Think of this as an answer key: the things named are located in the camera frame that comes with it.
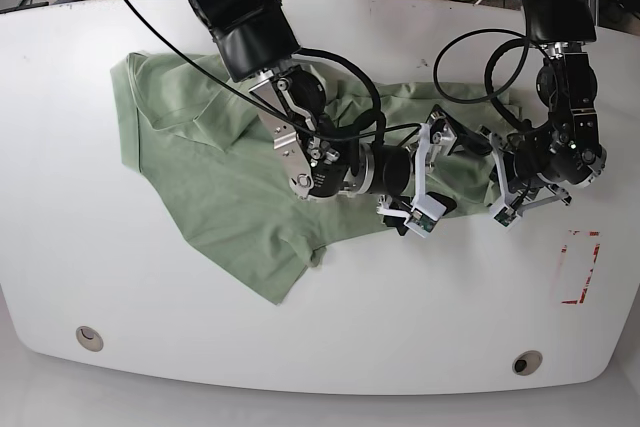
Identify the red tape rectangle marking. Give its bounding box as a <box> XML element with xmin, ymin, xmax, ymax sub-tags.
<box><xmin>553</xmin><ymin>230</ymin><xmax>601</xmax><ymax>305</ymax></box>

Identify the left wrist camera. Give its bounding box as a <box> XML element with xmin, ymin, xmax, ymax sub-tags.
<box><xmin>490</xmin><ymin>202</ymin><xmax>520</xmax><ymax>228</ymax></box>

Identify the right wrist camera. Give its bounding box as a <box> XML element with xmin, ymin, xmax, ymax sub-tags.
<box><xmin>404</xmin><ymin>208</ymin><xmax>446</xmax><ymax>238</ymax></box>

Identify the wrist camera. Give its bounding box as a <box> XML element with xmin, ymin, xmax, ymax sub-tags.
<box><xmin>404</xmin><ymin>208</ymin><xmax>446</xmax><ymax>238</ymax></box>
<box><xmin>490</xmin><ymin>202</ymin><xmax>520</xmax><ymax>228</ymax></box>

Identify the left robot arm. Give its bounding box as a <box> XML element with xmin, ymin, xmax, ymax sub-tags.
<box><xmin>436</xmin><ymin>0</ymin><xmax>607</xmax><ymax>227</ymax></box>

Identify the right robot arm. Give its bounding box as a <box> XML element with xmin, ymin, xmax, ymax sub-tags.
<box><xmin>188</xmin><ymin>0</ymin><xmax>492</xmax><ymax>236</ymax></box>

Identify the right table cable grommet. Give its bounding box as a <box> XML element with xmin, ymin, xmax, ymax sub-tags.
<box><xmin>512</xmin><ymin>350</ymin><xmax>543</xmax><ymax>376</ymax></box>

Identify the green polo shirt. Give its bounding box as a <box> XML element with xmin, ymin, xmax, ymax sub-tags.
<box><xmin>110</xmin><ymin>52</ymin><xmax>513</xmax><ymax>305</ymax></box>

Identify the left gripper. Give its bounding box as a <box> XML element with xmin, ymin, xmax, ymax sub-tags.
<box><xmin>480</xmin><ymin>126</ymin><xmax>572</xmax><ymax>219</ymax></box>

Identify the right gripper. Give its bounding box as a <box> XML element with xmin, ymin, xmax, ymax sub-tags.
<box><xmin>376</xmin><ymin>104</ymin><xmax>492</xmax><ymax>236</ymax></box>

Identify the table cable grommet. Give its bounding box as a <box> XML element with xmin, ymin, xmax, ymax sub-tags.
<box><xmin>512</xmin><ymin>350</ymin><xmax>543</xmax><ymax>376</ymax></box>
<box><xmin>75</xmin><ymin>326</ymin><xmax>104</xmax><ymax>353</ymax></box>

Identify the left table cable grommet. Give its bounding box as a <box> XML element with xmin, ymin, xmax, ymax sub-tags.
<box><xmin>75</xmin><ymin>326</ymin><xmax>104</xmax><ymax>353</ymax></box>

